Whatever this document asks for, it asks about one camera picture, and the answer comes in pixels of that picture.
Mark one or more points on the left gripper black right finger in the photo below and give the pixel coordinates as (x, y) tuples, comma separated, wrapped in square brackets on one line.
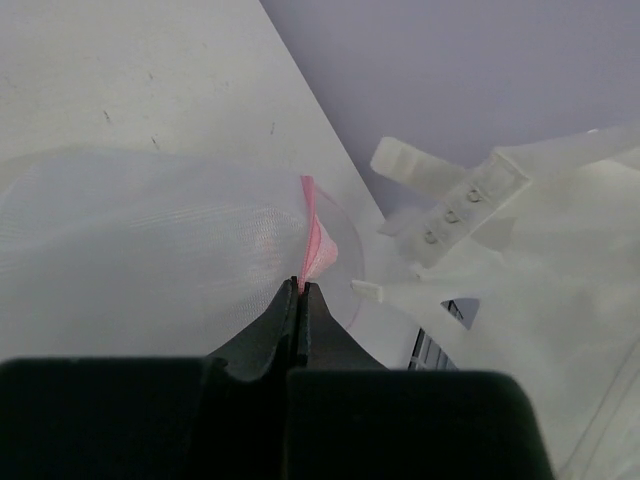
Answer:
[(396, 424)]

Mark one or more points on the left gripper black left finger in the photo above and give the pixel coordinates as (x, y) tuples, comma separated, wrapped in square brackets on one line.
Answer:
[(218, 416)]

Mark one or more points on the white mesh laundry bag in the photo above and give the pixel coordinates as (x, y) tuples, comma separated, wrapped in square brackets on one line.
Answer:
[(116, 253)]

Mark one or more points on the white bra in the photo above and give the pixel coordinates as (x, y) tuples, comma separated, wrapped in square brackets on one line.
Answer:
[(529, 265)]

